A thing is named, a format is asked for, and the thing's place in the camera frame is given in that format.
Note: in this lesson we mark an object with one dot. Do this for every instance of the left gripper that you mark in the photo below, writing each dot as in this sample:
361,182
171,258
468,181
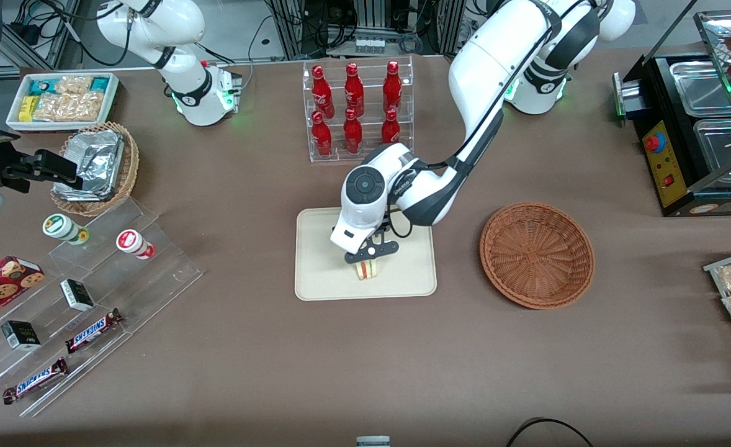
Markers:
381,225

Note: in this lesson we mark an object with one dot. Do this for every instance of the triangle sandwich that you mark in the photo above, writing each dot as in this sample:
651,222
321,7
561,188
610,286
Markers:
367,270

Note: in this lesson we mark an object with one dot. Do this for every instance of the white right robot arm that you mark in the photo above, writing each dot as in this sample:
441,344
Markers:
185,93

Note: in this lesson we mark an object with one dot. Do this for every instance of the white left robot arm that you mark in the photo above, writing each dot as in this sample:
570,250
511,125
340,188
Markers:
496,56

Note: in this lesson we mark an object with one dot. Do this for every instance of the beige plastic tray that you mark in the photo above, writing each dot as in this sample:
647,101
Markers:
322,273

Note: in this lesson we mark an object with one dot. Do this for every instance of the white snack tray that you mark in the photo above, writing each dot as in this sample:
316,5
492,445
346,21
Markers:
13,118

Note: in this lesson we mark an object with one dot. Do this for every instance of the light wicker basket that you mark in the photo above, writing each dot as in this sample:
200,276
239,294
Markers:
131,161

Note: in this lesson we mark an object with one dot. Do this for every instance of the brown wicker basket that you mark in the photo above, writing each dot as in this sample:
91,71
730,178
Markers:
536,254

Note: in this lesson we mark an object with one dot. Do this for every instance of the aluminium foil containers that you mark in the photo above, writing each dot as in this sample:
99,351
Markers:
95,161

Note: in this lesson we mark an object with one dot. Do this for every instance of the green lid snack cup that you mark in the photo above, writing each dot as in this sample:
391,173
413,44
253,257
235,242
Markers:
61,226

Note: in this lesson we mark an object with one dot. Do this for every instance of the large rice cracker packet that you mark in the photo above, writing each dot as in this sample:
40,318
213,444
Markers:
67,107

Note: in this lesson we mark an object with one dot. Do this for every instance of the yellow snack packet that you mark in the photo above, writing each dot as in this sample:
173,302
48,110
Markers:
27,108

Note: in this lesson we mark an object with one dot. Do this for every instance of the teal snack packet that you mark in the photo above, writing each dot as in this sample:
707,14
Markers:
41,85

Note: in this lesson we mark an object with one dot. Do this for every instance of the small rice cracker packet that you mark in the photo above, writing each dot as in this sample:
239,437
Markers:
74,84

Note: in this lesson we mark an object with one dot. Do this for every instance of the red lid snack cup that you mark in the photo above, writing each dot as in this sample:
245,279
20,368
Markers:
133,242

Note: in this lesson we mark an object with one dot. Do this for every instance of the small black box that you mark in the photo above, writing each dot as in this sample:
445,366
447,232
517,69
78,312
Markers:
77,295
21,335

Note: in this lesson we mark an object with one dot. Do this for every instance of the clear acrylic bottle rack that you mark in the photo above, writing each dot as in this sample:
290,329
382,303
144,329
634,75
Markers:
368,133

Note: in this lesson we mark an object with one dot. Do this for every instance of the red cola bottle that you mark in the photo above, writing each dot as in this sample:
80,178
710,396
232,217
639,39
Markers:
354,90
321,136
322,93
390,129
352,133
392,87

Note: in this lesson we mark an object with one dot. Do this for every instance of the clear acrylic stepped stand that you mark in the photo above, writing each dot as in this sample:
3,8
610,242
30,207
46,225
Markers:
154,273

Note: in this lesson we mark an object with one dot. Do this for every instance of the snickers bar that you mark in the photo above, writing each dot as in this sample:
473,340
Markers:
92,330
33,380

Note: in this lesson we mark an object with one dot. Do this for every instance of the grey device edge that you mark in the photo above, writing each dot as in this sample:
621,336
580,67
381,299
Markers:
373,441

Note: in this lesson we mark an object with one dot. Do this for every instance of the white terminal block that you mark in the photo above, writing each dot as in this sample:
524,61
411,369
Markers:
368,45

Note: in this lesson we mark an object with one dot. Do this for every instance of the black food warmer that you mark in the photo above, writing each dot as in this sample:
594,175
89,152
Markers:
666,161

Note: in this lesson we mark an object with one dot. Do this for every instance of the steel warmer pan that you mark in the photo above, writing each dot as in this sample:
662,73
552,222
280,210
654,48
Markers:
700,87
722,149

